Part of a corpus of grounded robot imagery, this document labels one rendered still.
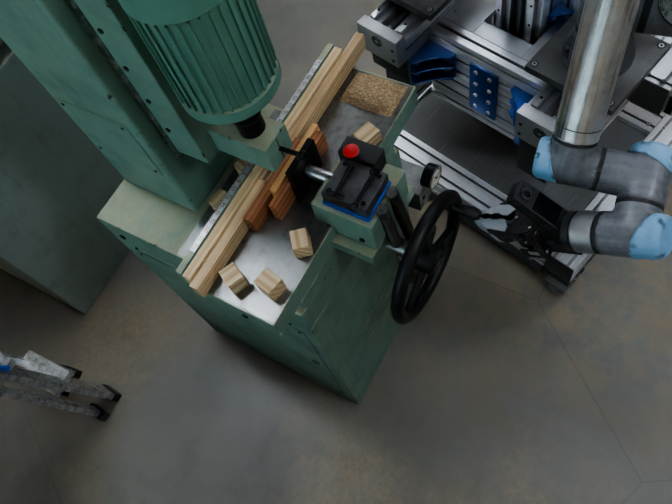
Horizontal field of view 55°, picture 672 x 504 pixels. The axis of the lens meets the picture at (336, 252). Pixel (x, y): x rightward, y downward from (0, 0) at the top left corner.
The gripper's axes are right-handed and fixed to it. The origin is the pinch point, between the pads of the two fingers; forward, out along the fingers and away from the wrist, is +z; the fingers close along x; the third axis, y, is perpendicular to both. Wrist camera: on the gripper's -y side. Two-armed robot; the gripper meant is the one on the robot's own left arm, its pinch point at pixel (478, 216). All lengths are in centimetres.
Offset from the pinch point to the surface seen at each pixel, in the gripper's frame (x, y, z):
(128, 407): -68, 27, 123
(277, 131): -9.3, -36.9, 19.6
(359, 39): 25.7, -27.7, 29.4
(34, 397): -77, -8, 110
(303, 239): -22.0, -20.9, 17.7
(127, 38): -18, -67, 18
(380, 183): -8.3, -20.9, 6.0
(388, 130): 8.8, -16.5, 18.2
